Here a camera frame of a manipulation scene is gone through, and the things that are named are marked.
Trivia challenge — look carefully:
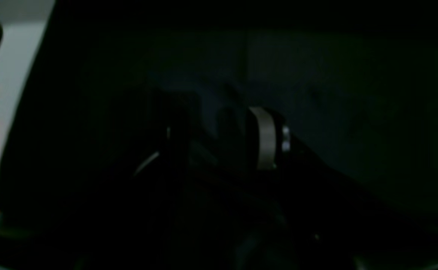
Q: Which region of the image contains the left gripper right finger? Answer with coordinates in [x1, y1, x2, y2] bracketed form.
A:
[247, 106, 438, 270]

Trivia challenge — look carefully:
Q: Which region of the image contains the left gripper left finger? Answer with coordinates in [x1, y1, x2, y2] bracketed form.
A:
[35, 91, 200, 270]

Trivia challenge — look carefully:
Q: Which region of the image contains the dark navy t-shirt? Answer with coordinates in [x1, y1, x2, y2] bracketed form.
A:
[190, 81, 438, 235]

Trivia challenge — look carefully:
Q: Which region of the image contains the black table cloth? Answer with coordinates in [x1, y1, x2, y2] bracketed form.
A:
[0, 0, 438, 270]

